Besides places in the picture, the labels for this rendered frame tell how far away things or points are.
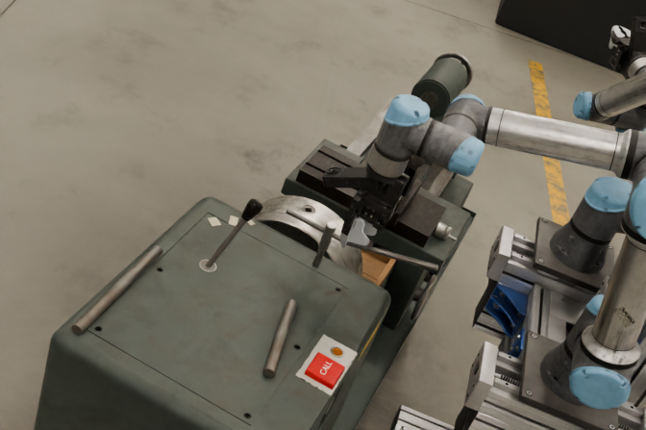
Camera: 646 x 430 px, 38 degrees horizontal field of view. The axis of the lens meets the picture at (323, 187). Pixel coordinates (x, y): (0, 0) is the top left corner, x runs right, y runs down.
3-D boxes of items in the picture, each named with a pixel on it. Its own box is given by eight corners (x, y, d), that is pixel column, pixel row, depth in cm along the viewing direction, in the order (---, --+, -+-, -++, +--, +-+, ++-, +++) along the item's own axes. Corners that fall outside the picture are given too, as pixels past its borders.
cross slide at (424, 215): (423, 248, 275) (429, 237, 272) (295, 180, 282) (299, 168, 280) (441, 218, 289) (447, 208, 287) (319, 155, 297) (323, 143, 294)
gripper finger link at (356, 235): (359, 264, 192) (374, 229, 188) (333, 250, 193) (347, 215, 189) (363, 257, 195) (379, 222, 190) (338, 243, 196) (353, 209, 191)
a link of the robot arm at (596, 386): (624, 377, 200) (710, 156, 170) (620, 426, 187) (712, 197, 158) (567, 360, 202) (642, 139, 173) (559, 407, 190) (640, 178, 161)
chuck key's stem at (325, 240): (309, 265, 201) (325, 224, 195) (312, 260, 203) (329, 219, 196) (318, 270, 201) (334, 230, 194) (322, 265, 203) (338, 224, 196)
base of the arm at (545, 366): (603, 369, 218) (623, 341, 212) (603, 417, 205) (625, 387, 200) (541, 344, 218) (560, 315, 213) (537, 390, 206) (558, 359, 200)
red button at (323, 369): (330, 392, 175) (334, 385, 174) (302, 376, 177) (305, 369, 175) (342, 373, 180) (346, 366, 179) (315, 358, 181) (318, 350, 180)
